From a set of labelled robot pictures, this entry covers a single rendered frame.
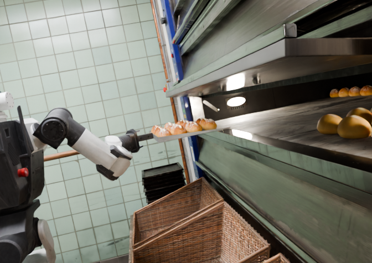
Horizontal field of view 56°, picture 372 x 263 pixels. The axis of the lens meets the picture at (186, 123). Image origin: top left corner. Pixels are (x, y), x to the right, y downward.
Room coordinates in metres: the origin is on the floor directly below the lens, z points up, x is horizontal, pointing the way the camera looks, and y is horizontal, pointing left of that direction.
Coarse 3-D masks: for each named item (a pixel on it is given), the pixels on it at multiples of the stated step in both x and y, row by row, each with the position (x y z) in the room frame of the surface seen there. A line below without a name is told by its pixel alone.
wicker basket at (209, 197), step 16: (176, 192) 2.18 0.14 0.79; (192, 192) 2.20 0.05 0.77; (208, 192) 1.98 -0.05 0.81; (144, 208) 2.16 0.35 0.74; (160, 208) 2.17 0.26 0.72; (176, 208) 2.18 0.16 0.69; (192, 208) 2.20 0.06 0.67; (208, 208) 1.66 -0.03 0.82; (144, 224) 2.16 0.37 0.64; (160, 224) 2.17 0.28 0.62; (176, 224) 1.64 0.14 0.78; (144, 240) 1.62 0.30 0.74
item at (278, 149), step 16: (224, 128) 1.70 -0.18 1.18; (240, 144) 1.31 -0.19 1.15; (256, 144) 1.13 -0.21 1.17; (272, 144) 1.02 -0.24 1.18; (288, 144) 0.97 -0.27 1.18; (288, 160) 0.90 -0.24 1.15; (304, 160) 0.81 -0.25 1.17; (320, 160) 0.74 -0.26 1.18; (336, 160) 0.70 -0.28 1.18; (352, 160) 0.68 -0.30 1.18; (368, 160) 0.65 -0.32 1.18; (336, 176) 0.68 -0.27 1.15; (352, 176) 0.63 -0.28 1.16; (368, 176) 0.58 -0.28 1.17; (368, 192) 0.59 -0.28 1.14
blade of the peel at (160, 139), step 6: (222, 126) 1.80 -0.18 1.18; (228, 126) 1.74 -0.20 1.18; (150, 132) 2.10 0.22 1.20; (192, 132) 1.68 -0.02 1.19; (198, 132) 1.69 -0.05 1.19; (204, 132) 1.69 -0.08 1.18; (156, 138) 1.74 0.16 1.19; (162, 138) 1.66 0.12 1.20; (168, 138) 1.66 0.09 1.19; (174, 138) 1.67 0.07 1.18
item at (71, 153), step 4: (60, 152) 1.84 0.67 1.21; (64, 152) 1.84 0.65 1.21; (68, 152) 1.84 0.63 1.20; (72, 152) 1.84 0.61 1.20; (76, 152) 1.84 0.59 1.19; (44, 156) 1.82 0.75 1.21; (48, 156) 1.82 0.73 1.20; (52, 156) 1.82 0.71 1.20; (56, 156) 1.83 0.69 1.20; (60, 156) 1.83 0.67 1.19; (64, 156) 1.83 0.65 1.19; (68, 156) 1.84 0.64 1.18; (44, 160) 1.82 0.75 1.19; (48, 160) 1.82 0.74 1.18
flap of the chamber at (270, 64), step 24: (264, 48) 0.55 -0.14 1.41; (288, 48) 0.48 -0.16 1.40; (312, 48) 0.48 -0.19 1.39; (336, 48) 0.49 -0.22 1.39; (360, 48) 0.49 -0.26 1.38; (216, 72) 0.87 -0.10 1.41; (240, 72) 0.68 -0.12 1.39; (264, 72) 0.70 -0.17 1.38; (288, 72) 0.72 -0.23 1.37; (312, 72) 0.74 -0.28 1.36; (168, 96) 2.08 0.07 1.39; (192, 96) 2.24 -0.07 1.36
